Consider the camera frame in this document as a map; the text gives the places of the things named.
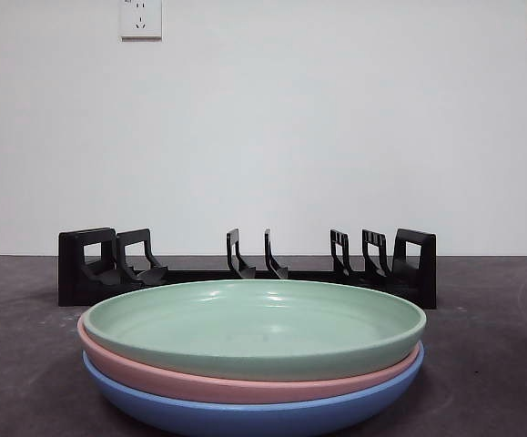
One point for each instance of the green round plate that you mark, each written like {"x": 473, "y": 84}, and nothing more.
{"x": 254, "y": 328}

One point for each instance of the pink round plate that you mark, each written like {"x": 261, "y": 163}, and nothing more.
{"x": 154, "y": 375}

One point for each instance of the blue round plate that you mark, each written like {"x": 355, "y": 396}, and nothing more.
{"x": 245, "y": 416}

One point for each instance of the black plastic plate rack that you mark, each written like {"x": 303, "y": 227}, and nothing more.
{"x": 69, "y": 273}

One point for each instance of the white wall socket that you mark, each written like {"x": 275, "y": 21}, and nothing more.
{"x": 141, "y": 20}

